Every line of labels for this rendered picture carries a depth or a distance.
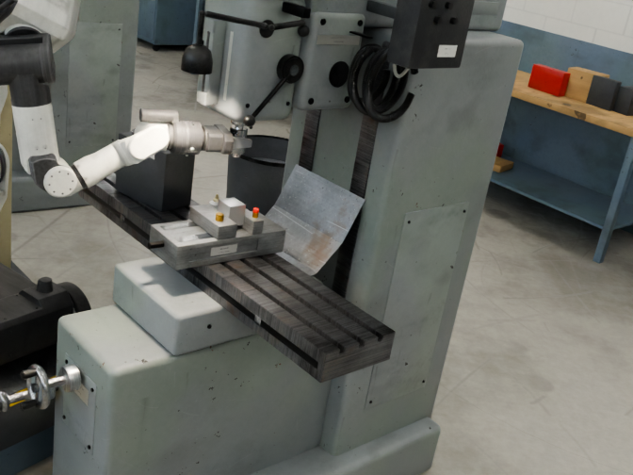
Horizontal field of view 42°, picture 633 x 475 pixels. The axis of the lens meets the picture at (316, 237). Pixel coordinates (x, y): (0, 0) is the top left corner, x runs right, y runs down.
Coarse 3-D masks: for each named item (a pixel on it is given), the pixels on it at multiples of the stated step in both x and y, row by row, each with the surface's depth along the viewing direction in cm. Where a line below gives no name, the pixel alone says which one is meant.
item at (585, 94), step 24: (552, 72) 549; (576, 72) 545; (528, 96) 538; (552, 96) 546; (576, 96) 548; (600, 96) 532; (624, 96) 523; (600, 120) 503; (624, 120) 510; (504, 168) 596; (528, 168) 618; (624, 168) 498; (528, 192) 560; (552, 192) 568; (576, 192) 577; (624, 192) 504; (576, 216) 530; (600, 216) 536; (624, 216) 544; (600, 240) 517
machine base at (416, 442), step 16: (400, 432) 285; (416, 432) 286; (432, 432) 290; (320, 448) 270; (368, 448) 274; (384, 448) 275; (400, 448) 279; (416, 448) 286; (432, 448) 293; (288, 464) 260; (304, 464) 261; (320, 464) 262; (336, 464) 263; (352, 464) 265; (368, 464) 269; (384, 464) 275; (400, 464) 283; (416, 464) 290
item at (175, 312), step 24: (120, 264) 228; (144, 264) 230; (120, 288) 228; (144, 288) 218; (168, 288) 219; (192, 288) 221; (144, 312) 219; (168, 312) 209; (192, 312) 210; (216, 312) 214; (168, 336) 211; (192, 336) 212; (216, 336) 217; (240, 336) 224
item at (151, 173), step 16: (144, 160) 246; (160, 160) 241; (176, 160) 243; (192, 160) 249; (128, 176) 252; (144, 176) 247; (160, 176) 243; (176, 176) 246; (192, 176) 251; (128, 192) 254; (144, 192) 249; (160, 192) 244; (176, 192) 248; (160, 208) 246
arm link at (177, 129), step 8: (144, 112) 205; (152, 112) 206; (160, 112) 206; (168, 112) 207; (176, 112) 208; (144, 120) 205; (152, 120) 206; (160, 120) 207; (168, 120) 208; (176, 120) 208; (136, 128) 211; (144, 128) 205; (168, 128) 207; (176, 128) 207; (184, 128) 208; (176, 136) 207; (184, 136) 207; (168, 144) 208; (176, 144) 207; (184, 144) 208; (176, 152) 209; (184, 152) 210
